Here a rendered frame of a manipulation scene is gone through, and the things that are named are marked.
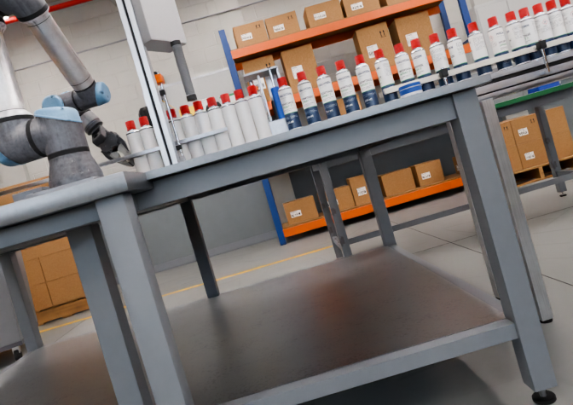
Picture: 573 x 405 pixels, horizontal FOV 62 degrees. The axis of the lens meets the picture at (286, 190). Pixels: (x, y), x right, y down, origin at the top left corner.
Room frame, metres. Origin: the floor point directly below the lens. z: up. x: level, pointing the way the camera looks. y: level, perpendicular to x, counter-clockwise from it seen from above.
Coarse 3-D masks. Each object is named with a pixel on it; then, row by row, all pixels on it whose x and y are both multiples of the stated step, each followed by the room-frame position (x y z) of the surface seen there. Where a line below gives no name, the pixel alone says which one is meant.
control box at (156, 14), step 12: (132, 0) 1.61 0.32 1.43; (144, 0) 1.60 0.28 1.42; (156, 0) 1.65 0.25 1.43; (168, 0) 1.70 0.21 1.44; (144, 12) 1.59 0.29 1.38; (156, 12) 1.64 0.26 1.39; (168, 12) 1.69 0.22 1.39; (144, 24) 1.59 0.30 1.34; (156, 24) 1.62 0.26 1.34; (168, 24) 1.67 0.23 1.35; (180, 24) 1.72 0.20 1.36; (144, 36) 1.60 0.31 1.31; (156, 36) 1.61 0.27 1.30; (168, 36) 1.66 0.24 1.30; (180, 36) 1.71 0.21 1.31; (156, 48) 1.68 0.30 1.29; (168, 48) 1.72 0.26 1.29
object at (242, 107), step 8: (240, 96) 1.76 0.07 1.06; (240, 104) 1.75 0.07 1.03; (248, 104) 1.77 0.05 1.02; (240, 112) 1.75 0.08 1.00; (248, 112) 1.76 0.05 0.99; (240, 120) 1.76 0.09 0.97; (248, 120) 1.75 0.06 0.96; (248, 128) 1.75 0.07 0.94; (248, 136) 1.75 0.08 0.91; (256, 136) 1.76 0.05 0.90
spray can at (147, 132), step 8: (144, 120) 1.75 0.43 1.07; (144, 128) 1.74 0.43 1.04; (152, 128) 1.76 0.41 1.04; (144, 136) 1.74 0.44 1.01; (152, 136) 1.75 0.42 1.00; (144, 144) 1.75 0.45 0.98; (152, 144) 1.74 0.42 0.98; (152, 160) 1.74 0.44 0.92; (160, 160) 1.75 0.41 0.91; (152, 168) 1.74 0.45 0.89
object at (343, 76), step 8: (336, 64) 1.77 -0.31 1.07; (344, 72) 1.76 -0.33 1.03; (344, 80) 1.76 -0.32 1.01; (344, 88) 1.76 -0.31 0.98; (352, 88) 1.76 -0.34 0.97; (344, 96) 1.76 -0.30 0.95; (352, 96) 1.76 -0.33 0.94; (344, 104) 1.78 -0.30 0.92; (352, 104) 1.76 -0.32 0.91; (352, 112) 1.76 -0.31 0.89
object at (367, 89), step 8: (360, 56) 1.77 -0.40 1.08; (360, 64) 1.77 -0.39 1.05; (360, 72) 1.76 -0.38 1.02; (368, 72) 1.76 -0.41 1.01; (360, 80) 1.77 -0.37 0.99; (368, 80) 1.76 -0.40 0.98; (368, 88) 1.76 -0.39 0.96; (368, 96) 1.76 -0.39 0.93; (376, 96) 1.77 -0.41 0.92; (368, 104) 1.76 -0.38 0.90; (376, 104) 1.76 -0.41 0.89
